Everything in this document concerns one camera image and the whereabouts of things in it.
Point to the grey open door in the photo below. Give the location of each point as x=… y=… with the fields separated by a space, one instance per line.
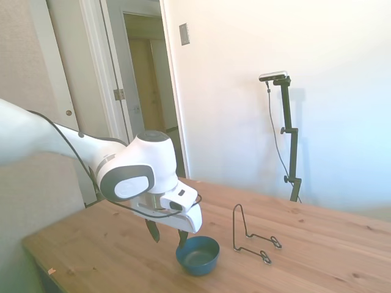
x=122 y=45

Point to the brass door hinge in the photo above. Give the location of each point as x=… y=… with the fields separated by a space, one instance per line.
x=119 y=94

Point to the white closet door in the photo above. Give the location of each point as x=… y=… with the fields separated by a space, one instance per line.
x=70 y=45

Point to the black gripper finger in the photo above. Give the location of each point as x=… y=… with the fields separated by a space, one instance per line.
x=182 y=238
x=153 y=232

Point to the grey light switch plate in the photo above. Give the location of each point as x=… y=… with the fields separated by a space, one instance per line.
x=184 y=34

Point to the brass closet door knob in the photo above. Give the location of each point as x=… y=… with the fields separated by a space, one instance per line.
x=69 y=113

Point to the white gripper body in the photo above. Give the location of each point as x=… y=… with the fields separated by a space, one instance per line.
x=183 y=221

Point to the white door frame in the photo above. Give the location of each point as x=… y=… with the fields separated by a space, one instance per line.
x=171 y=76

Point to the dark blue bowl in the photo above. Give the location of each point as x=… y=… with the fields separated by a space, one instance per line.
x=198 y=259

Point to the camera on black stand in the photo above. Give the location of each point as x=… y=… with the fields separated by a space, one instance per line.
x=276 y=143

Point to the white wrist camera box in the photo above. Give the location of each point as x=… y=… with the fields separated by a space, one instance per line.
x=178 y=198

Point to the silver exterior camera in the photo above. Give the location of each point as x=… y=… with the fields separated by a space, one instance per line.
x=273 y=75

